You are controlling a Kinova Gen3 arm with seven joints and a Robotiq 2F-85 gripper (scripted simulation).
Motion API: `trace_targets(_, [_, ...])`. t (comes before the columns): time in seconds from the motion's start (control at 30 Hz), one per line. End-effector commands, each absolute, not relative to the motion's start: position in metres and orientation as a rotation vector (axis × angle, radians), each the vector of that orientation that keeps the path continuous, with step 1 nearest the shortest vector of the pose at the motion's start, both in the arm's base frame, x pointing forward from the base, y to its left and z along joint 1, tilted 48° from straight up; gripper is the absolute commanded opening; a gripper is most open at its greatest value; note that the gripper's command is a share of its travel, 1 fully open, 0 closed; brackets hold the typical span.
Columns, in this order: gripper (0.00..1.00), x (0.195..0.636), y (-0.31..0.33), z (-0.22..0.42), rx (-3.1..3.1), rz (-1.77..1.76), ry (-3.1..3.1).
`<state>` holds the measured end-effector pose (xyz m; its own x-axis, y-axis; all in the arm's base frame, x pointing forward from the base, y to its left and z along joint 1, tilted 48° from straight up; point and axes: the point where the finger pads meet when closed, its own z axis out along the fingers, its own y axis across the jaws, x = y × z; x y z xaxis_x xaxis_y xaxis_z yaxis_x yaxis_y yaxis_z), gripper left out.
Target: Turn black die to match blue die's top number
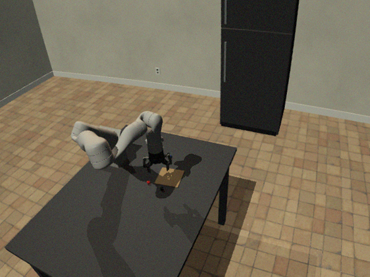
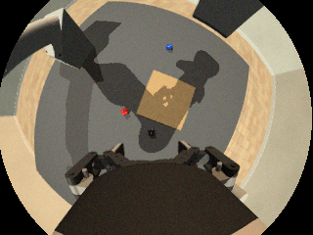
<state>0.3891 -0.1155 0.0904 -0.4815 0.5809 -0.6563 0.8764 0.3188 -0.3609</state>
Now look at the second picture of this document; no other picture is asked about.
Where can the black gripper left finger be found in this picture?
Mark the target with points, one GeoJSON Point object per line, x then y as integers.
{"type": "Point", "coordinates": [89, 167]}

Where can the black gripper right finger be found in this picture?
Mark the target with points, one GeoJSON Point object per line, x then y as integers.
{"type": "Point", "coordinates": [222, 167]}

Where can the tan square mat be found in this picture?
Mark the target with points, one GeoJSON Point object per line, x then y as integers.
{"type": "Point", "coordinates": [166, 100]}

